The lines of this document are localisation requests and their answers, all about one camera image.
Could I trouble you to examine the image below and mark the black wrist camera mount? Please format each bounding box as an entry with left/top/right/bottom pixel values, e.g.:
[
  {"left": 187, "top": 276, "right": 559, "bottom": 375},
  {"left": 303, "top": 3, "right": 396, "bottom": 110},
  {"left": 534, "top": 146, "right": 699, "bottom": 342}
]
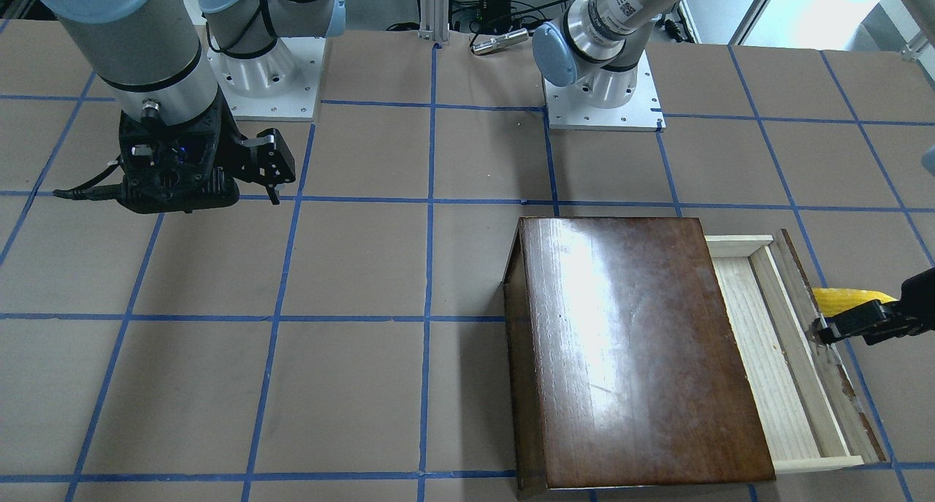
[{"left": 53, "top": 100, "right": 240, "bottom": 213}]

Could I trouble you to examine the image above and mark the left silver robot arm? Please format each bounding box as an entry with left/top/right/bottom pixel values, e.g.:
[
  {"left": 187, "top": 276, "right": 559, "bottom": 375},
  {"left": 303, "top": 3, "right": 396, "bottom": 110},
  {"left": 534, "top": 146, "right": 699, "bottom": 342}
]
[{"left": 532, "top": 0, "right": 934, "bottom": 346}]

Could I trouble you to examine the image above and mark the wooden drawer with white handle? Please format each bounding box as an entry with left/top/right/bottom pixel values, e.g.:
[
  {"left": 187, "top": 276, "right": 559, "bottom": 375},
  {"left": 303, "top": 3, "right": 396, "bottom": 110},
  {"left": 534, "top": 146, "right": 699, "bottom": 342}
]
[{"left": 705, "top": 229, "right": 888, "bottom": 474}]

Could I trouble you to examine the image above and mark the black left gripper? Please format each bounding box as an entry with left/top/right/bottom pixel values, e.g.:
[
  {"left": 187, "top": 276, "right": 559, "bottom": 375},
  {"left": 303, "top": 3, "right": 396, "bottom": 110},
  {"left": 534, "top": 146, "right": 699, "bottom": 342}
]
[{"left": 812, "top": 267, "right": 934, "bottom": 346}]

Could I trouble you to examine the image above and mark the yellow corn cob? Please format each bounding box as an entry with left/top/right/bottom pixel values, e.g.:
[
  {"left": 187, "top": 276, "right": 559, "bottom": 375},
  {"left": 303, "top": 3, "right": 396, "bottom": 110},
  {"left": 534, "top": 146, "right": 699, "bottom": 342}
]
[{"left": 812, "top": 288, "right": 898, "bottom": 318}]

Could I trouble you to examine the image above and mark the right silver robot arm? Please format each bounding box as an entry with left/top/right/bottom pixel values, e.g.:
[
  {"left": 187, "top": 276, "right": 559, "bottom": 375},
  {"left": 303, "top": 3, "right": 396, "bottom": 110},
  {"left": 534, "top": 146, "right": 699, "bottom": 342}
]
[{"left": 40, "top": 0, "right": 346, "bottom": 213}]

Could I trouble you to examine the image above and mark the dark wooden cabinet box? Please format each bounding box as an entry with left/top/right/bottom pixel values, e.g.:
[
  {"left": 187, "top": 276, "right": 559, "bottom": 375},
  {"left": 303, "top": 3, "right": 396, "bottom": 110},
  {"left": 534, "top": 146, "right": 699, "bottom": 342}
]
[{"left": 502, "top": 216, "right": 777, "bottom": 499}]

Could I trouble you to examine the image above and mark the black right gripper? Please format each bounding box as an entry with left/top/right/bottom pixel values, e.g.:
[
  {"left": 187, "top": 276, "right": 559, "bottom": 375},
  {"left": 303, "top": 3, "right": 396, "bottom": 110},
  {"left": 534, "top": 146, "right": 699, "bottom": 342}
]
[{"left": 198, "top": 93, "right": 297, "bottom": 205}]

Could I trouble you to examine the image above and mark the aluminium frame post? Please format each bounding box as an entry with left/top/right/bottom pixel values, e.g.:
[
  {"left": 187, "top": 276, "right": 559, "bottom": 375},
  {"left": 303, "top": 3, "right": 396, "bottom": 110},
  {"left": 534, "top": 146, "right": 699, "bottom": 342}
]
[{"left": 416, "top": 0, "right": 451, "bottom": 48}]

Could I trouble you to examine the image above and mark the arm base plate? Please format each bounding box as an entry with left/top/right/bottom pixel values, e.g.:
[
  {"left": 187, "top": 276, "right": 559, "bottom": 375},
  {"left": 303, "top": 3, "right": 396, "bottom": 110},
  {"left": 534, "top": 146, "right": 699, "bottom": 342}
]
[
  {"left": 207, "top": 38, "right": 327, "bottom": 122},
  {"left": 542, "top": 53, "right": 667, "bottom": 132}
]

